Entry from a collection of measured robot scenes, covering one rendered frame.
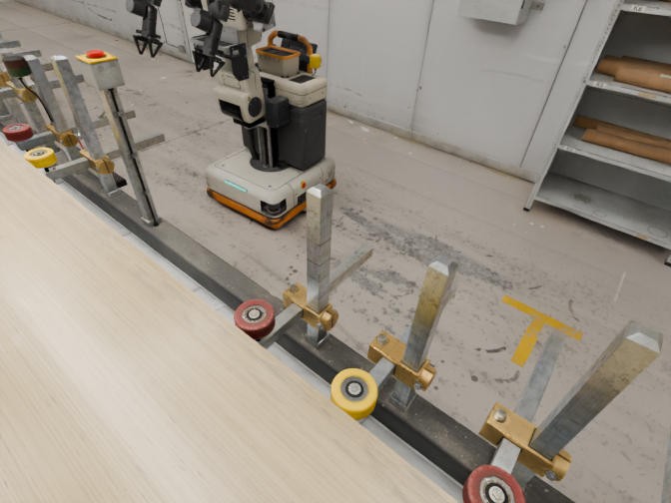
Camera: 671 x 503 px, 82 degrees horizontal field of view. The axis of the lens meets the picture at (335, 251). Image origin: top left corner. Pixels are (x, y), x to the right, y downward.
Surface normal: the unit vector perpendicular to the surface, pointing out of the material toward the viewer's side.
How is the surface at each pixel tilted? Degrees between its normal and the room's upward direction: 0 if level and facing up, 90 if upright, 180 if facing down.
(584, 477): 0
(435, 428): 0
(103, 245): 0
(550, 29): 90
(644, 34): 90
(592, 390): 90
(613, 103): 90
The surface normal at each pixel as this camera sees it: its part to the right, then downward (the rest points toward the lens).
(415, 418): 0.04, -0.76
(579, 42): -0.62, 0.49
